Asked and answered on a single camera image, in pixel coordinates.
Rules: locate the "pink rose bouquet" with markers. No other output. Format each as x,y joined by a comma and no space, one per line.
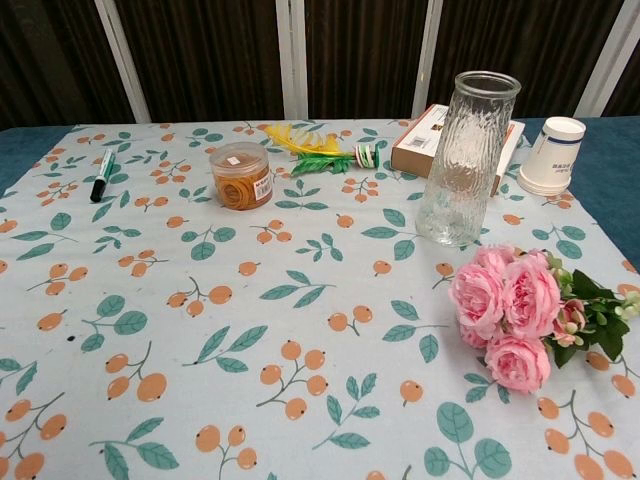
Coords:
480,300

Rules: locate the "clear glass jar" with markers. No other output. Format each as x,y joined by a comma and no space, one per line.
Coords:
460,175

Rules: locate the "floral orange-berry tablecloth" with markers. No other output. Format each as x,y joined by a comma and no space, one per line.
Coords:
300,310

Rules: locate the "yellow green feather shuttlecock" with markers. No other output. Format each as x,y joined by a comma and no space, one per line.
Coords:
320,163

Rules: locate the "clear jar of rubber bands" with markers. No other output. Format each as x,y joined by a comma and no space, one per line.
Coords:
240,186

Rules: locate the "white orange cardboard box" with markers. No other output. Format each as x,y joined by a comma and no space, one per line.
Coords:
415,145

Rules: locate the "dark brown ribbed partition panel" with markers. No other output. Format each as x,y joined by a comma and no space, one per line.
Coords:
210,50

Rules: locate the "green black marker pen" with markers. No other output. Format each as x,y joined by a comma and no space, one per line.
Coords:
104,175

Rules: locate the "white partition post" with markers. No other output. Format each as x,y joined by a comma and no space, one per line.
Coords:
122,65
291,60
428,55
607,55

